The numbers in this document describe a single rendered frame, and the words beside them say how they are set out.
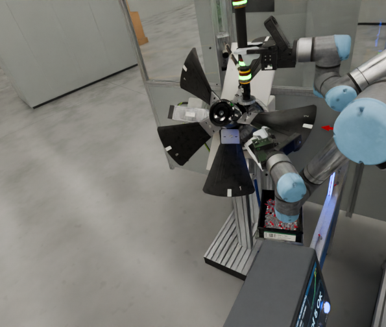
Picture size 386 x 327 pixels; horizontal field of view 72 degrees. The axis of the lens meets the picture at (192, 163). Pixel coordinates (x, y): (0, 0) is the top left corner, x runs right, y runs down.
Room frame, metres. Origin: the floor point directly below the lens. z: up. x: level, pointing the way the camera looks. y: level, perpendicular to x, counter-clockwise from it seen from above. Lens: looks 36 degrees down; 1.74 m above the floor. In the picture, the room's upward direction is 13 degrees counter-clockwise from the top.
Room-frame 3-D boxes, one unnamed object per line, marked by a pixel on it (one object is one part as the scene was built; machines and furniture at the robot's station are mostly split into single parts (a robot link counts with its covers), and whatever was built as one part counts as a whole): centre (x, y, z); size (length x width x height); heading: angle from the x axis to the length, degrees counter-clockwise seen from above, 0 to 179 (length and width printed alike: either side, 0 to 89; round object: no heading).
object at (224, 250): (1.22, -0.30, 0.04); 0.62 x 0.46 x 0.08; 139
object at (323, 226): (0.67, -0.48, 0.82); 0.90 x 0.04 x 0.08; 139
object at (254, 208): (1.33, -0.39, 0.58); 0.09 x 0.04 x 1.15; 49
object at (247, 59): (0.95, -0.27, 1.44); 0.09 x 0.03 x 0.06; 68
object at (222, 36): (1.61, -0.33, 1.35); 0.10 x 0.07 x 0.08; 174
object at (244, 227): (1.15, -0.24, 0.46); 0.09 x 0.04 x 0.91; 49
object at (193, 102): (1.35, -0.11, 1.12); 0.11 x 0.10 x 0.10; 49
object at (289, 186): (0.57, -0.26, 1.17); 0.11 x 0.08 x 0.09; 176
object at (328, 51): (0.84, -0.51, 1.44); 0.11 x 0.08 x 0.09; 59
